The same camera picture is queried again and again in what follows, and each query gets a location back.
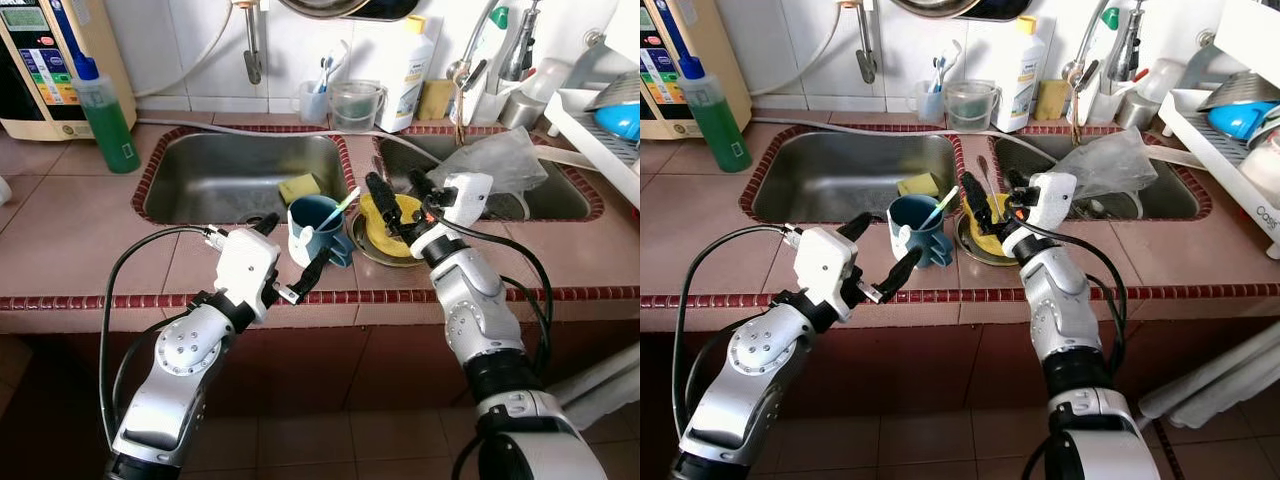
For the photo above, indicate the metal spoon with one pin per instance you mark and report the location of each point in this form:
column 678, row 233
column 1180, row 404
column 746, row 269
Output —
column 985, row 170

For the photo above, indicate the blue mug with white rabbit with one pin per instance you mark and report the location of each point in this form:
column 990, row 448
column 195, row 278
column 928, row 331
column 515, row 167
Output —
column 330, row 235
column 925, row 235

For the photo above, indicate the green and white stick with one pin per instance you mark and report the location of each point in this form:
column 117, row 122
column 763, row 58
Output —
column 345, row 203
column 940, row 205

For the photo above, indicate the stainless steel bowl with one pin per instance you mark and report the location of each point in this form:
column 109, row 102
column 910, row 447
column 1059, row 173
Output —
column 965, row 252
column 362, row 252

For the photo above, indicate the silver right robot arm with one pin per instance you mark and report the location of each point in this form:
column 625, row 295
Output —
column 480, row 300
column 1050, row 300

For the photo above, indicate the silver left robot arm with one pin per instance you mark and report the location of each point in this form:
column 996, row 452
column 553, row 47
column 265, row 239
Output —
column 185, row 350
column 760, row 350

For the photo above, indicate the bright yellow sponge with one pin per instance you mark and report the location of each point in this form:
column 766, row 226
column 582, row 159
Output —
column 918, row 185
column 300, row 188

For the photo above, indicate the steel sink basin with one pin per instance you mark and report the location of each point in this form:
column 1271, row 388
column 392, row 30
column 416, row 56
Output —
column 1170, row 200
column 220, row 180
column 830, row 180
column 560, row 200

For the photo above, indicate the clear plastic bag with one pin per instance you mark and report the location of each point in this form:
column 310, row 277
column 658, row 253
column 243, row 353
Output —
column 1110, row 160
column 500, row 160

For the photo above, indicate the mustard yellow sponge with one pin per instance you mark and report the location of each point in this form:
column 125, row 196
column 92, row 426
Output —
column 435, row 100
column 1050, row 100

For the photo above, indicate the small clear plastic bucket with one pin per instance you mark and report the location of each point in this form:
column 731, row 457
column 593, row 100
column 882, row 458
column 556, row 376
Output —
column 355, row 105
column 970, row 105

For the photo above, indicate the white bottle with yellow cap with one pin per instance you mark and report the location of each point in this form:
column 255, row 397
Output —
column 405, row 80
column 1018, row 80

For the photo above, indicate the clear toothbrush cup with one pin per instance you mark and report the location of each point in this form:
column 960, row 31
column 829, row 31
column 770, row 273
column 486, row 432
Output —
column 927, row 105
column 312, row 105

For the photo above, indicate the small steel cup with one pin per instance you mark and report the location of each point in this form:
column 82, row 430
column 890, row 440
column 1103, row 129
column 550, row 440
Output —
column 1138, row 112
column 520, row 112

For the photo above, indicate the white and blue toothbrush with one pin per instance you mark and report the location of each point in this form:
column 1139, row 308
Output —
column 938, row 72
column 325, row 72

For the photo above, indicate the white bottle with green cap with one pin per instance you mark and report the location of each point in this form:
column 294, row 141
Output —
column 490, row 40
column 1108, row 20

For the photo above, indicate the green dish soap bottle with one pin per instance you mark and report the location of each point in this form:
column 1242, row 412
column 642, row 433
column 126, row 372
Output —
column 722, row 130
column 112, row 130

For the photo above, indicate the clear plastic container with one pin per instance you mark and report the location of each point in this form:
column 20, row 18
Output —
column 1165, row 78
column 550, row 80

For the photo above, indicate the chrome gooseneck faucet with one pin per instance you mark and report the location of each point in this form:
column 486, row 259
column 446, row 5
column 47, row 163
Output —
column 1128, row 50
column 520, row 48

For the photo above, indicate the white dish rack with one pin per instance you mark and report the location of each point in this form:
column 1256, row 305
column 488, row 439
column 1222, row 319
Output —
column 590, row 130
column 1215, row 150

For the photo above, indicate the hanging steel pan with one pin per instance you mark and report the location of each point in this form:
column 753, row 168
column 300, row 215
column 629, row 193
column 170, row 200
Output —
column 340, row 8
column 950, row 8

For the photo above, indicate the blue bowl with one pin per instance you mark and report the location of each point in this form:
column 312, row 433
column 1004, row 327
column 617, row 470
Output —
column 620, row 120
column 1240, row 120

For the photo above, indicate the steel lid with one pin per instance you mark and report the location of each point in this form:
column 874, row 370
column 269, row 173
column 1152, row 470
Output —
column 615, row 92
column 1245, row 90

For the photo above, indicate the white pipe bundle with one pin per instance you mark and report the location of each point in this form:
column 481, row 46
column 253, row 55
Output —
column 600, row 385
column 1220, row 375

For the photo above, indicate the beige water ionizer appliance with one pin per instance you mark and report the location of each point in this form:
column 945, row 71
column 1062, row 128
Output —
column 665, row 70
column 30, row 60

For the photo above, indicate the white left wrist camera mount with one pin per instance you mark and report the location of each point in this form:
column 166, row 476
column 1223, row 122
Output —
column 825, row 265
column 245, row 265

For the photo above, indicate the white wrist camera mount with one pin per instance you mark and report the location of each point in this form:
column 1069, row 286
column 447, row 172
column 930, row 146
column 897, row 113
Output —
column 825, row 265
column 245, row 265
column 1055, row 195
column 465, row 195

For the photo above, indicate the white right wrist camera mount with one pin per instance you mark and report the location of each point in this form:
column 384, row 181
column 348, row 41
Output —
column 465, row 195
column 1055, row 195

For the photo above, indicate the chrome wall tap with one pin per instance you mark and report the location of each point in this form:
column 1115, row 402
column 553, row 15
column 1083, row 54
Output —
column 866, row 55
column 253, row 55

